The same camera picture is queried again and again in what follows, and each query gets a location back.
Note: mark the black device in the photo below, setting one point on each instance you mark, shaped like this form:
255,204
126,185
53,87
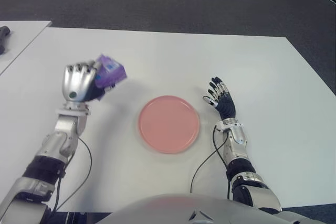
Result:
4,33

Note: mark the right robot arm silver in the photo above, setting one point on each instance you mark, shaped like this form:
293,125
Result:
237,134

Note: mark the white laminate table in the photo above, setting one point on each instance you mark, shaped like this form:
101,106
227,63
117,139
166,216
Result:
23,40

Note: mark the right robot hand black palm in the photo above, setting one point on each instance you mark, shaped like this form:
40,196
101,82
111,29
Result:
226,104

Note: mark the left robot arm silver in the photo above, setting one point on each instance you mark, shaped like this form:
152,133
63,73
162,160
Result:
63,134

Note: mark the pink round plate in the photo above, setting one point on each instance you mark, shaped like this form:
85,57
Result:
169,124

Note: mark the silver robot torso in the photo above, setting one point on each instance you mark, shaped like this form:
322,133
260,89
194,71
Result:
170,208

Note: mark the purple tissue paper pack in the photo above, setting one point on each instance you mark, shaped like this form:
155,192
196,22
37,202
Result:
113,74

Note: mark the left robot hand silver back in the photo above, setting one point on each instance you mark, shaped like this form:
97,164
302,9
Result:
77,83

